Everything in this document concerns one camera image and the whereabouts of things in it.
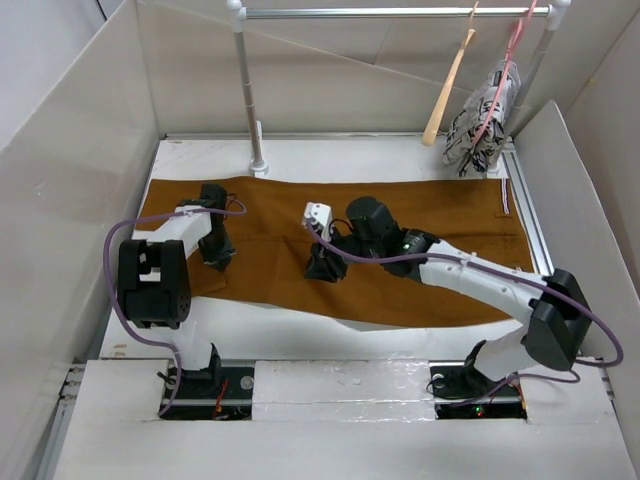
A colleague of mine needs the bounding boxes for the white metal clothes rack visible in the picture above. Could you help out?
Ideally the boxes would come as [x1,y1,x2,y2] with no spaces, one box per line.
[226,1,571,178]

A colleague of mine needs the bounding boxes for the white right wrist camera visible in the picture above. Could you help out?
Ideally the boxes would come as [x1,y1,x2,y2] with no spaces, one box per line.
[302,202,333,241]

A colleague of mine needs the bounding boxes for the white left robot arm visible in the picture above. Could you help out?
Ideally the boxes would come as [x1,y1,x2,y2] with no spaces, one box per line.
[116,184,235,397]

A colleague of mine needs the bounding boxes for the aluminium frame rail left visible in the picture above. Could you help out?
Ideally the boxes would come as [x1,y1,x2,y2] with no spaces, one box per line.
[22,135,159,479]

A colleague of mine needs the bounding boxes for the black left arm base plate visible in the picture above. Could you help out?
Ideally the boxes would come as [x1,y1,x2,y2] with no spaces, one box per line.
[160,363,255,421]

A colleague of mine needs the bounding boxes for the aluminium frame rail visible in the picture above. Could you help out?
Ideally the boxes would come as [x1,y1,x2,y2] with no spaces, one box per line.
[22,135,159,479]
[501,144,612,401]

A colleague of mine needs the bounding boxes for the white black printed garment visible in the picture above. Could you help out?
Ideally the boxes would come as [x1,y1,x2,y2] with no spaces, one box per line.
[442,60,521,177]

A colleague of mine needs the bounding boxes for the aluminium frame rail right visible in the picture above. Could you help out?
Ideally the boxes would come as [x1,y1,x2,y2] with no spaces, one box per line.
[501,144,612,401]

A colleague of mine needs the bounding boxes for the brown trousers with striped trim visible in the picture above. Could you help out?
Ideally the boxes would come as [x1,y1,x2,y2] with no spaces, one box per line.
[134,175,534,333]

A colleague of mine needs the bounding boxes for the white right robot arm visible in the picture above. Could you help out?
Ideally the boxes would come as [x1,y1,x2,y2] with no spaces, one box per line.
[302,197,593,400]

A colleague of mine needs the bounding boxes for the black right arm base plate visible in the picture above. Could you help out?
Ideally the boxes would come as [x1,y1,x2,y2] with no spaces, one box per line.
[425,361,527,421]

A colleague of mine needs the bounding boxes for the beige wooden hanger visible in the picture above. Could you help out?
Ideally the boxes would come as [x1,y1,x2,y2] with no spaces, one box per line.
[422,1,479,147]

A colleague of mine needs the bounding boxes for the pink hanger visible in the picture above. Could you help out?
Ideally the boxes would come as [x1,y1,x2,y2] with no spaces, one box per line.
[469,0,537,154]

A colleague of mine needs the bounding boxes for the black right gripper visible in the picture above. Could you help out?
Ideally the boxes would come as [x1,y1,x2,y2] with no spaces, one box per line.
[304,222,383,282]

